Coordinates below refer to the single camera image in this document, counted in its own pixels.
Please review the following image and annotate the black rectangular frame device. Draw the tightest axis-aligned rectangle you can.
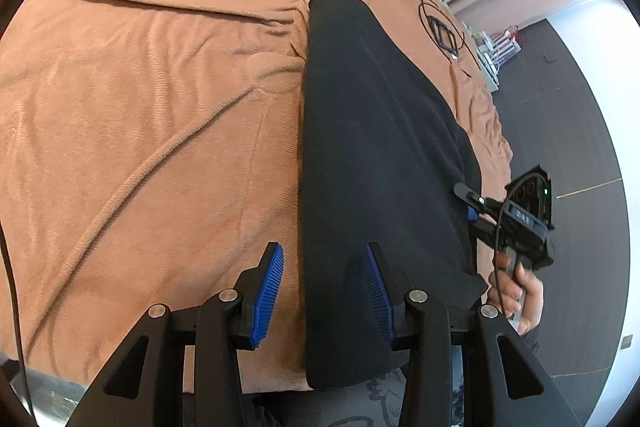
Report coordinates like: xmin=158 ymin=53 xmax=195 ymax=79
xmin=426 ymin=15 xmax=459 ymax=58

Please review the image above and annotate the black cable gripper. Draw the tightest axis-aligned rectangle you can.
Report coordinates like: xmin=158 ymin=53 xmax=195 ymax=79
xmin=494 ymin=171 xmax=549 ymax=268
xmin=0 ymin=221 xmax=39 ymax=423

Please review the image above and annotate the person's right patterned leg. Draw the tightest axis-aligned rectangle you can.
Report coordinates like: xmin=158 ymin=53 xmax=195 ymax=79
xmin=246 ymin=369 xmax=406 ymax=427

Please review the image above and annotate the black t-shirt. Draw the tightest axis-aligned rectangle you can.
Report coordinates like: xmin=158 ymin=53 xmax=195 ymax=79
xmin=299 ymin=0 xmax=486 ymax=390

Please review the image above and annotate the person's right hand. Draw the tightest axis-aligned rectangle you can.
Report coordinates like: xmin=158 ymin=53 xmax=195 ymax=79
xmin=487 ymin=251 xmax=544 ymax=336

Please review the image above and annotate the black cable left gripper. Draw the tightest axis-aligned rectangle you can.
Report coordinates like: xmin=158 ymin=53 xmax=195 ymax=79
xmin=0 ymin=221 xmax=39 ymax=423

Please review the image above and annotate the brown bed blanket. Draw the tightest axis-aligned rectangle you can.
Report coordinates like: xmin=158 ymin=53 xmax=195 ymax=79
xmin=1 ymin=0 xmax=512 ymax=392

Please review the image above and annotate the black coiled cable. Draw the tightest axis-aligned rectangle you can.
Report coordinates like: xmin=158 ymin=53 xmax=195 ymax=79
xmin=416 ymin=0 xmax=474 ymax=79

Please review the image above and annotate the white bedside drawer cabinet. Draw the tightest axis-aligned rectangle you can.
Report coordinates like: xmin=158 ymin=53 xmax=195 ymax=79
xmin=463 ymin=23 xmax=500 ymax=93

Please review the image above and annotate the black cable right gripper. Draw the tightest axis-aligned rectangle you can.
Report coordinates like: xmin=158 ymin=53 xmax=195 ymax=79
xmin=494 ymin=171 xmax=549 ymax=268

